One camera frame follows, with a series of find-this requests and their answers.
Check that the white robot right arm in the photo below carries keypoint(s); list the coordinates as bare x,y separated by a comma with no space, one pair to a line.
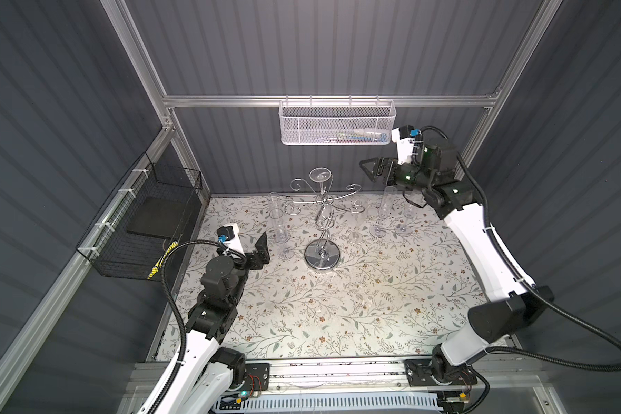
428,162

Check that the black wire basket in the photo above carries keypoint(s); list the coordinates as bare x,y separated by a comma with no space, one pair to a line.
115,253

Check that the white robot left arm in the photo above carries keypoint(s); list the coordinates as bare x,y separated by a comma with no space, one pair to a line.
203,370

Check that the white wire mesh basket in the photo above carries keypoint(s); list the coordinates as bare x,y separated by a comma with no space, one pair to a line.
301,122

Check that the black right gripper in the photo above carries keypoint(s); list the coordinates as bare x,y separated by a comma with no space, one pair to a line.
388,166

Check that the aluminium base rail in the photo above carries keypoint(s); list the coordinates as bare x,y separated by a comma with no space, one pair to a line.
287,374

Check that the white ventilated cover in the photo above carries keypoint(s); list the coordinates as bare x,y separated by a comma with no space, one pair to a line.
333,402

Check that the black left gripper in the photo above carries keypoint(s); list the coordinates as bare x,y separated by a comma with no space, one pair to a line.
254,263

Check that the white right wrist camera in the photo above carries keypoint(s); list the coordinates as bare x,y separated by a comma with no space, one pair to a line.
408,141

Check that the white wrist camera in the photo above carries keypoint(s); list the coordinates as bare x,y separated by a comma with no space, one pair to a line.
229,241
408,141

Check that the yellow black tool in basket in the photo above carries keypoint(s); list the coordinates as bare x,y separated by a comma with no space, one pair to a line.
160,263

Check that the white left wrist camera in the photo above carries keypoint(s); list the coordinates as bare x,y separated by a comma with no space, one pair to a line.
229,241

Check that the chrome wine glass rack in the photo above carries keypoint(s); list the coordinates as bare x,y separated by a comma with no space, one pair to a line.
323,254

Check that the items in white basket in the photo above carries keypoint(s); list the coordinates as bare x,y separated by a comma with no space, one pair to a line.
359,136

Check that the black pad in basket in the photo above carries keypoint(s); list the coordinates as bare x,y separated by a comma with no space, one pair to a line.
158,218

